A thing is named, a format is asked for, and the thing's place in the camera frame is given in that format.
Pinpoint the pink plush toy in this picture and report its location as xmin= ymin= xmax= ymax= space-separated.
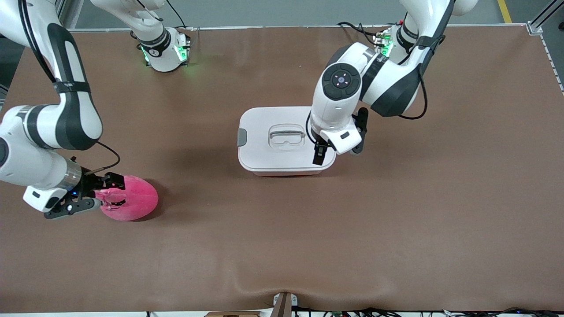
xmin=95 ymin=175 xmax=159 ymax=222

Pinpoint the white box lid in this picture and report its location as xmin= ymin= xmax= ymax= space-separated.
xmin=237 ymin=106 xmax=338 ymax=173

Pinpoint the pink plastic storage box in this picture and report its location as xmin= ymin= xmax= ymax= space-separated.
xmin=253 ymin=170 xmax=324 ymax=177

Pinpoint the brown table mat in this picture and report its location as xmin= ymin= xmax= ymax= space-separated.
xmin=0 ymin=26 xmax=564 ymax=313

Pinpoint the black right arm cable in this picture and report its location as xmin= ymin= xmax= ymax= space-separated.
xmin=18 ymin=0 xmax=121 ymax=176

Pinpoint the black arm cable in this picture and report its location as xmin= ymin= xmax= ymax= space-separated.
xmin=18 ymin=0 xmax=121 ymax=176
xmin=399 ymin=0 xmax=455 ymax=120

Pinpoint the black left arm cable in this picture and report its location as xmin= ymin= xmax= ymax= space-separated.
xmin=399 ymin=0 xmax=455 ymax=120

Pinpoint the silver table edge rail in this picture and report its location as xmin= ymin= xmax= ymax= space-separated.
xmin=68 ymin=24 xmax=540 ymax=33

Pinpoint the black base cable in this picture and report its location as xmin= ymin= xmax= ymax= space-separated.
xmin=337 ymin=21 xmax=380 ymax=47
xmin=165 ymin=0 xmax=188 ymax=29

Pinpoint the metal table edge bracket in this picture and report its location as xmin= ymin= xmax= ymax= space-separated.
xmin=272 ymin=292 xmax=299 ymax=317

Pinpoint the aluminium frame profile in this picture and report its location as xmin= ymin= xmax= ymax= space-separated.
xmin=527 ymin=0 xmax=564 ymax=95
xmin=55 ymin=0 xmax=84 ymax=29

